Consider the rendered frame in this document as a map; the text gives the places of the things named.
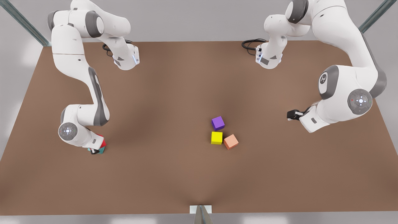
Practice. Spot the red wooden cube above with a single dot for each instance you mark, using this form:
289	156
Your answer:
101	142

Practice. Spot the teal wooden cube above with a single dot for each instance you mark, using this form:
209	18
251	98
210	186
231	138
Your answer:
101	151

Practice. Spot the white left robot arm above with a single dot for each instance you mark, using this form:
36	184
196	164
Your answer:
348	56

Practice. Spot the purple wooden cube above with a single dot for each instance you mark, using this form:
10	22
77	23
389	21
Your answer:
218	123

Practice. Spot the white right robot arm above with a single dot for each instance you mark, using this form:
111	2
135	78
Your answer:
72	43

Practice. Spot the orange wooden cube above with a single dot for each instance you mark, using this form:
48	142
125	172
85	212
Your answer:
231	141

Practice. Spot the silver frame post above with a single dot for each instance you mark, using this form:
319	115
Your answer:
377	15
201	214
23	21

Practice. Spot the yellow wooden cube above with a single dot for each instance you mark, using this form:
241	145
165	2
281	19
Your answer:
216	137

